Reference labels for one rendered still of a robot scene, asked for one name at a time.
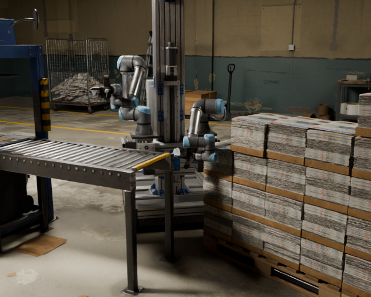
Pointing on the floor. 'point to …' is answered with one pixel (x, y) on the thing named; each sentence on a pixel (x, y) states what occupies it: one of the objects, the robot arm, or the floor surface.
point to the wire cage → (78, 82)
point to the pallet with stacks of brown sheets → (190, 98)
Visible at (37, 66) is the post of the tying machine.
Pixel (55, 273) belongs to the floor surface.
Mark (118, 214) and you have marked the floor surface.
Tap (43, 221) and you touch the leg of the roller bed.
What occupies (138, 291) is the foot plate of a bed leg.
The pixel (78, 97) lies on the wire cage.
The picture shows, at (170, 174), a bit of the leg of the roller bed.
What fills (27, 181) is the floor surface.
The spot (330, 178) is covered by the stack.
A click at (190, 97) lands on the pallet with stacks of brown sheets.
